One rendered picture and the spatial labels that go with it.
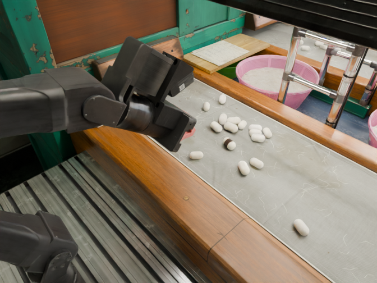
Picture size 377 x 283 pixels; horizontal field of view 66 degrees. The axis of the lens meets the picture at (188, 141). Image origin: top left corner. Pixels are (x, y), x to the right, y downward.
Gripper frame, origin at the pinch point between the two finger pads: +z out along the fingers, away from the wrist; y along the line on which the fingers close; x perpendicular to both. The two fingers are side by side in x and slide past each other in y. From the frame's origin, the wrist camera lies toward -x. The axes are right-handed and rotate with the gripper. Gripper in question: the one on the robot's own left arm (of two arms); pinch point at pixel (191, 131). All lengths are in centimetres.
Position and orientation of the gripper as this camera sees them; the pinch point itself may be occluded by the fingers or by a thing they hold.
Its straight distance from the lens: 58.0
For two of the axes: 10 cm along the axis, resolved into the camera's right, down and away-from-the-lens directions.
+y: -6.8, -4.8, 5.6
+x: -4.7, 8.6, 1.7
